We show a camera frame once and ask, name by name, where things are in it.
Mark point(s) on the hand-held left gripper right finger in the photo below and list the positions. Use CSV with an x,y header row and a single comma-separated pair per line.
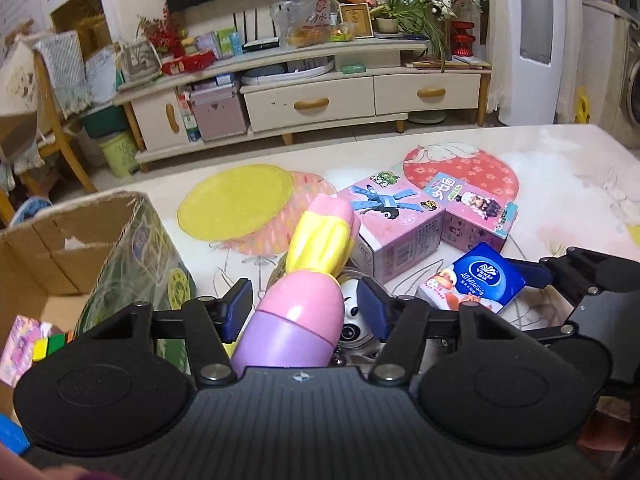
x,y
375,307

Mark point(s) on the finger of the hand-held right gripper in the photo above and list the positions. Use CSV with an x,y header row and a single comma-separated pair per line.
x,y
532,274
550,333

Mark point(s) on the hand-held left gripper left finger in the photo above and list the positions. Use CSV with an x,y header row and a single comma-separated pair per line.
x,y
237,307

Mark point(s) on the white panda ball toy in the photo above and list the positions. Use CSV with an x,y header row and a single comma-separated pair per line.
x,y
355,331

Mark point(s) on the blue tissue pack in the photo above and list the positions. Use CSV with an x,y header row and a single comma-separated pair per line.
x,y
490,275

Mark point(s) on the pink purple yellow capsule toy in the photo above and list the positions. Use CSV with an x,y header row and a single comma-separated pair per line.
x,y
300,310

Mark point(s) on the pink cartoon pack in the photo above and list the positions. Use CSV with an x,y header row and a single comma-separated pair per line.
x,y
440,291

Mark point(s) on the pink dragonfly brick box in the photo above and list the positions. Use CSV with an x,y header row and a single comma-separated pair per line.
x,y
400,240

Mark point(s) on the small pink figurine box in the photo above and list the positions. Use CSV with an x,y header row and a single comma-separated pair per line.
x,y
470,210

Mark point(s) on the green cardboard box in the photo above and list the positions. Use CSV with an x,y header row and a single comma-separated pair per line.
x,y
150,270

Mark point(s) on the large pink toy box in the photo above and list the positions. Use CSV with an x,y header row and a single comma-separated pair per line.
x,y
20,350

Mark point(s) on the colourful puzzle cube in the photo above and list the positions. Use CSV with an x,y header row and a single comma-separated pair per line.
x,y
50,346

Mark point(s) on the green trash bin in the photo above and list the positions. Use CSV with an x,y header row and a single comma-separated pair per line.
x,y
120,155

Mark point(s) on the pink storage case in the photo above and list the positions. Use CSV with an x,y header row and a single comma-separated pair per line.
x,y
220,115

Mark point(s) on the cream cabinet drawer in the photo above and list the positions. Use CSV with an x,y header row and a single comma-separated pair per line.
x,y
430,94
310,105

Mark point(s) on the washing machine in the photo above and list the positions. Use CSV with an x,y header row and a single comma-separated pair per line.
x,y
620,75

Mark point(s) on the blue cloth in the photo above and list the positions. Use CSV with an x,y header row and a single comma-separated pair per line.
x,y
30,210

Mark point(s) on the white standing air conditioner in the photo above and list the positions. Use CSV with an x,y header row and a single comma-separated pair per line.
x,y
540,35

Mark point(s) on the white round tray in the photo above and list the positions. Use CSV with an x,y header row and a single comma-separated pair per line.
x,y
285,72

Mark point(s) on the small green box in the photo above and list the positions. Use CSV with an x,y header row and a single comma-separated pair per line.
x,y
353,68

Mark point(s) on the red vase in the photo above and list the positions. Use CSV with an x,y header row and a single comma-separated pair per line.
x,y
462,40

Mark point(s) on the red gift box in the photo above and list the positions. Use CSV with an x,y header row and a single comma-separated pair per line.
x,y
187,64

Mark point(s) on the wooden chair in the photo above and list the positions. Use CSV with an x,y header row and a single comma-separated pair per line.
x,y
57,135

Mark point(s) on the cream television cabinet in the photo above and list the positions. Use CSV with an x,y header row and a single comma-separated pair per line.
x,y
310,60

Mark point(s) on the green drink carton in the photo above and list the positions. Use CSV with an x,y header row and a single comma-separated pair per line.
x,y
229,42

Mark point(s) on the white planter with plant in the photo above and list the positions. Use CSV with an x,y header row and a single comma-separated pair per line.
x,y
139,60

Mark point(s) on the white paper sheet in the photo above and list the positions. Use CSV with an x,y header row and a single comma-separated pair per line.
x,y
102,75

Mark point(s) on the red berry branches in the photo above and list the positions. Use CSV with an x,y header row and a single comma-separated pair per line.
x,y
162,32

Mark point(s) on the framed certificate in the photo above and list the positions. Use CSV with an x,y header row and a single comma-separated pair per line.
x,y
356,20

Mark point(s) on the green potted plant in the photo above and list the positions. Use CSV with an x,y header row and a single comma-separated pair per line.
x,y
405,15

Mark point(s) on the clear plastic bag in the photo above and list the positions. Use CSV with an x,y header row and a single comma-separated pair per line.
x,y
300,20

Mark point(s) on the grey lace cloth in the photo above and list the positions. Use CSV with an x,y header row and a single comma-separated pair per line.
x,y
62,70

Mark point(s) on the wall poster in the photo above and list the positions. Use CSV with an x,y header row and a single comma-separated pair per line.
x,y
20,5

